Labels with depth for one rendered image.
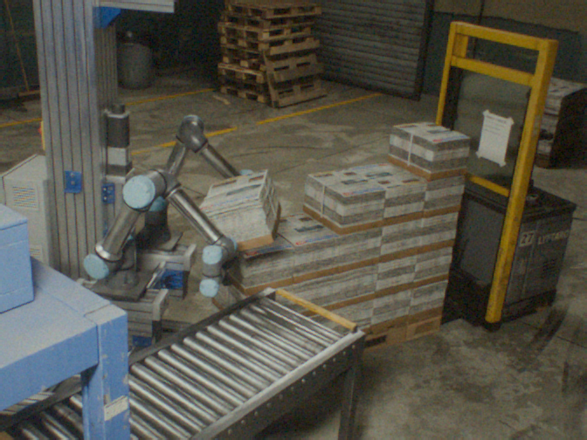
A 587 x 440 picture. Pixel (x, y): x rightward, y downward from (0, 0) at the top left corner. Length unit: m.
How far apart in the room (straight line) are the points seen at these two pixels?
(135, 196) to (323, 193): 1.34
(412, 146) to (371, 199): 0.49
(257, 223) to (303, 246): 0.64
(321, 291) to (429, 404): 0.85
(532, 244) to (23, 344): 3.69
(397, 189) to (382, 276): 0.53
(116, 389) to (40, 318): 0.24
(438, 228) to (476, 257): 0.68
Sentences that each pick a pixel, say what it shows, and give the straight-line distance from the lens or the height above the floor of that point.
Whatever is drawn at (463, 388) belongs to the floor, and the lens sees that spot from 4.15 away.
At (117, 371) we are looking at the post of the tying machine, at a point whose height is 1.41.
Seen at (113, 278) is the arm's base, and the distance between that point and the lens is 3.15.
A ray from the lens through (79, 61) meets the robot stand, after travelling 3.09.
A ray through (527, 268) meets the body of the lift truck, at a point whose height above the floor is 0.39.
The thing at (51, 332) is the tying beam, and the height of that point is 1.55.
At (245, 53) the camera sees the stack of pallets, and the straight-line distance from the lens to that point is 9.98.
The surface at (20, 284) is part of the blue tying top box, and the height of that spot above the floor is 1.60.
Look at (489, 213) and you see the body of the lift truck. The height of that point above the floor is 0.71.
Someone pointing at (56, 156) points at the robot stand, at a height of 1.34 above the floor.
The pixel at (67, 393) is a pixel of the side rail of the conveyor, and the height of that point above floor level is 0.80.
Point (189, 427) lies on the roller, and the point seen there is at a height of 0.79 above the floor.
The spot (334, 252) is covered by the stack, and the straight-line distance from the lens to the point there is 3.75.
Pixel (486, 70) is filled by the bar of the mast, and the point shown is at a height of 1.62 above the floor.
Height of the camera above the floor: 2.35
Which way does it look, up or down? 23 degrees down
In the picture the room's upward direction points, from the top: 4 degrees clockwise
